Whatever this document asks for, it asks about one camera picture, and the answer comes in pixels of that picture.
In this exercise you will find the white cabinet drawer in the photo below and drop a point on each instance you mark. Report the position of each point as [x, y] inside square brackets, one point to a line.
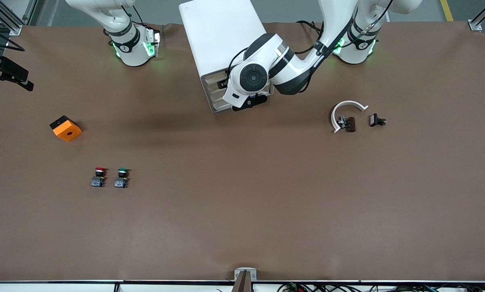
[213, 86]
[220, 106]
[212, 77]
[216, 96]

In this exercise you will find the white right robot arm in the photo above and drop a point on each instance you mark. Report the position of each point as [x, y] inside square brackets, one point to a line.
[129, 52]

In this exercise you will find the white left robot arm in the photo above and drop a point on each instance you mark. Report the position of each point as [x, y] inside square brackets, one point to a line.
[295, 73]

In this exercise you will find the right arm base connector plate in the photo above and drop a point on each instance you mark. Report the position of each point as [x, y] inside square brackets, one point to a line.
[153, 40]

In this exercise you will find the white drawer cabinet housing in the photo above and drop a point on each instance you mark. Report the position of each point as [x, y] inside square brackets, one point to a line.
[222, 32]

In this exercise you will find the red push button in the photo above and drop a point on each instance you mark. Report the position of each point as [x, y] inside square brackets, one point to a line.
[98, 177]

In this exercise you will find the green push button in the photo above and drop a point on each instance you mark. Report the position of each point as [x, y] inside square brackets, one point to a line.
[122, 177]

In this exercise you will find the brown table cover mat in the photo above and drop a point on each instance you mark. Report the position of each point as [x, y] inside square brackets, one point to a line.
[242, 202]

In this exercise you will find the white curved plastic piece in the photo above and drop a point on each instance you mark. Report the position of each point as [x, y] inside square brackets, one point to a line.
[347, 103]

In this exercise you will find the dark brown small component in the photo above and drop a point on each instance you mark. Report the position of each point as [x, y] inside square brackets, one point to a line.
[349, 124]

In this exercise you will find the small black clip part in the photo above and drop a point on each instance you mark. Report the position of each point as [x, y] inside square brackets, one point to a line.
[374, 120]

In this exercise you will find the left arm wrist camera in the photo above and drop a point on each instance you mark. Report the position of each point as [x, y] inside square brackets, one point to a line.
[248, 103]

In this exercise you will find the orange button enclosure box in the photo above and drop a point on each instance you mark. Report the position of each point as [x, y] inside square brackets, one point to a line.
[67, 129]

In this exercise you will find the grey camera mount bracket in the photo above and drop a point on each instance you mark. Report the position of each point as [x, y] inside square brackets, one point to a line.
[238, 271]

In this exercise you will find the brown camera mount post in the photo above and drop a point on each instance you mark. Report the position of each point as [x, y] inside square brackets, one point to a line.
[243, 284]

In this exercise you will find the white table edge rail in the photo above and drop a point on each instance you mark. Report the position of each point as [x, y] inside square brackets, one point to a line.
[64, 287]

